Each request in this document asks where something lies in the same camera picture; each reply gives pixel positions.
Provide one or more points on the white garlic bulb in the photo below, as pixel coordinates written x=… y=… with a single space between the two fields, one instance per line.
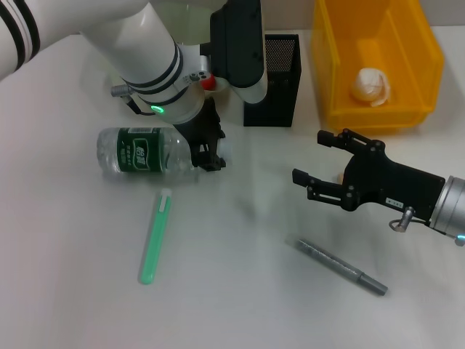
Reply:
x=370 y=87

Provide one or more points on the yellow plastic bin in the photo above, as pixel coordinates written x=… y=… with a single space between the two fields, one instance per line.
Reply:
x=381 y=120

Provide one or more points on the clear water bottle green label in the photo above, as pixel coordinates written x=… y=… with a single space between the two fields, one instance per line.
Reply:
x=141 y=152

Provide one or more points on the beige eraser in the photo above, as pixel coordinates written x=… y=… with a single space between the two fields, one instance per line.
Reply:
x=340 y=177

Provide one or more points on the black mesh pen holder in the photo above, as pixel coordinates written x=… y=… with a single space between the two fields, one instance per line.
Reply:
x=283 y=102

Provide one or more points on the green pen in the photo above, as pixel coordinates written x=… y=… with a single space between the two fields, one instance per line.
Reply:
x=152 y=247

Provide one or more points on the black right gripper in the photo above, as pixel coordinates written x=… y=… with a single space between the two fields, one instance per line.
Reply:
x=392 y=185

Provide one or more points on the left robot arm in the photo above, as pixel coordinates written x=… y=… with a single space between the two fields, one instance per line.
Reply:
x=109 y=43

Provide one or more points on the grey marker pen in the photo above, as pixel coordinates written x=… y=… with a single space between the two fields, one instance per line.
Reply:
x=338 y=265

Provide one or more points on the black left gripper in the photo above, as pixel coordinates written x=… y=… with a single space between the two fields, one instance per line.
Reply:
x=201 y=125

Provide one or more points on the pale green glass bowl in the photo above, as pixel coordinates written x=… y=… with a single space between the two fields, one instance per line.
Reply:
x=189 y=25

